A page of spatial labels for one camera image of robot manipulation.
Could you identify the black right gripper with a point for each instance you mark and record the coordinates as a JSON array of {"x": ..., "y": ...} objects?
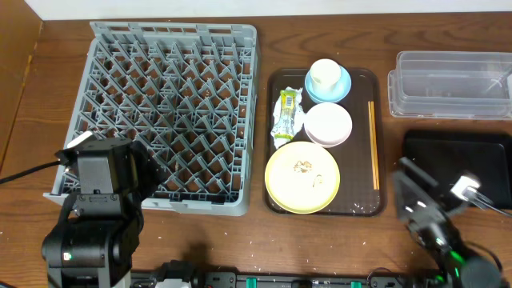
[{"x": 418, "y": 210}]

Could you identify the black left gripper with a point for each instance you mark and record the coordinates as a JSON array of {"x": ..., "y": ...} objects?
[{"x": 145, "y": 172}]

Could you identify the white pink bowl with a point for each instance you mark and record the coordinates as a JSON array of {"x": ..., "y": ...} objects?
[{"x": 328, "y": 124}]

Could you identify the light blue bowl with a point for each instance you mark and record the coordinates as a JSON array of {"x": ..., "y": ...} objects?
[{"x": 337, "y": 93}]

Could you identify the yellow green snack wrapper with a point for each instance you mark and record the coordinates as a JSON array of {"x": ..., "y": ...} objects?
[{"x": 289, "y": 116}]

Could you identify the white cup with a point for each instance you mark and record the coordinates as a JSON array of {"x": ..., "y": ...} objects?
[{"x": 325, "y": 74}]

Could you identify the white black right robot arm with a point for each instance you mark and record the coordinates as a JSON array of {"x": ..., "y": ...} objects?
[{"x": 431, "y": 227}]

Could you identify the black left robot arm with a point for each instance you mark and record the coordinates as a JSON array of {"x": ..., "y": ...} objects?
[{"x": 99, "y": 225}]

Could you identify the grey dishwasher rack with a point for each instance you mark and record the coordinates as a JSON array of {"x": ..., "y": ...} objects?
[{"x": 188, "y": 92}]

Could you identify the black bin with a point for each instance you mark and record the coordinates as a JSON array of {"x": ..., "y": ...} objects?
[{"x": 447, "y": 155}]

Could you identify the dark brown tray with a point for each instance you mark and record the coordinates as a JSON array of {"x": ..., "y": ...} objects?
[{"x": 360, "y": 159}]

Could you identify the yellow plate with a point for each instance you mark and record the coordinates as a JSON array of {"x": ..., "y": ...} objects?
[{"x": 293, "y": 191}]

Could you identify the clear plastic bin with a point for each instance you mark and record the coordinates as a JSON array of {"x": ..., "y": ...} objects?
[{"x": 451, "y": 84}]

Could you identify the food scraps on plate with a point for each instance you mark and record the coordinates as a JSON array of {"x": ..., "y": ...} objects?
[{"x": 308, "y": 169}]

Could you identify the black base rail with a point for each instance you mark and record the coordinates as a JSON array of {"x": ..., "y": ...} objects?
[{"x": 177, "y": 273}]

